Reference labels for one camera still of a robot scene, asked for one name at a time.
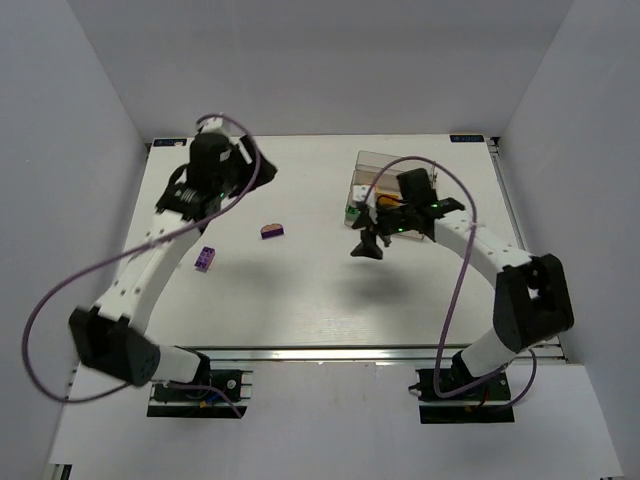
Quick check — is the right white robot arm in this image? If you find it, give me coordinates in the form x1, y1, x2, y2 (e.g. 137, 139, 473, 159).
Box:
351, 168, 574, 398

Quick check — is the aluminium table rail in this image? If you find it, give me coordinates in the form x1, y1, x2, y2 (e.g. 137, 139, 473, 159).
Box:
92, 344, 566, 365

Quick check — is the left blue label sticker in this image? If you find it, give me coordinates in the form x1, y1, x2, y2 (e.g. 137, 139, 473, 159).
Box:
151, 138, 188, 148

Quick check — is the right blue label sticker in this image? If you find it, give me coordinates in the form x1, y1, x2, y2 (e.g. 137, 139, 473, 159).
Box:
449, 134, 485, 143

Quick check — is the purple rounded lego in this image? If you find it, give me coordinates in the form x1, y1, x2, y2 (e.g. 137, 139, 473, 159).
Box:
260, 223, 285, 240

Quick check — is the yellow rectangular lego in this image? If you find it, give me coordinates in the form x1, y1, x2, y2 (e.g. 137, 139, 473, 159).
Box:
375, 187, 402, 201

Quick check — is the blue label sticker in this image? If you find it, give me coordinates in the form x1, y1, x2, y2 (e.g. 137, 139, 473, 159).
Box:
449, 134, 485, 143
151, 138, 188, 148

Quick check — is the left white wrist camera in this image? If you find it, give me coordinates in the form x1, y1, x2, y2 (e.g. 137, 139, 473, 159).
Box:
190, 117, 250, 166

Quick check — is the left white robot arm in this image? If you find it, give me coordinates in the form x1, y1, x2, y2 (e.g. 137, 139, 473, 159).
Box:
69, 131, 277, 387

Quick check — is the small purple lego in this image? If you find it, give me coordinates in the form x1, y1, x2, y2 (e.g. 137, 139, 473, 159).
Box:
194, 246, 216, 272

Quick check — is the small green lego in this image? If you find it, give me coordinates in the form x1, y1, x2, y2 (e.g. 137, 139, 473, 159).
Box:
345, 206, 359, 222

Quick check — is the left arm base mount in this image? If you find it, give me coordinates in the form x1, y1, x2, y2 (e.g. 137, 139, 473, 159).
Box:
147, 369, 253, 420

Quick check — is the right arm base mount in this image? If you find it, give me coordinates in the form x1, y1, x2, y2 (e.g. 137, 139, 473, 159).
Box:
407, 359, 516, 426

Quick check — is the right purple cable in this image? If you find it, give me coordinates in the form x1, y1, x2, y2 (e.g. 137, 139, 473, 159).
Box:
362, 155, 539, 407

